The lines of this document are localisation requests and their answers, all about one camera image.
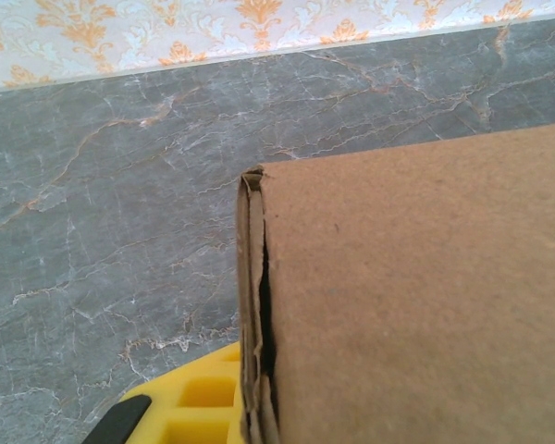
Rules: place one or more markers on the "brown cardboard box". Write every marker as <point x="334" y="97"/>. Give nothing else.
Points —
<point x="421" y="287"/>

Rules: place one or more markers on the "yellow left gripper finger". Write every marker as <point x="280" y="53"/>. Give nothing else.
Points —
<point x="162" y="416"/>

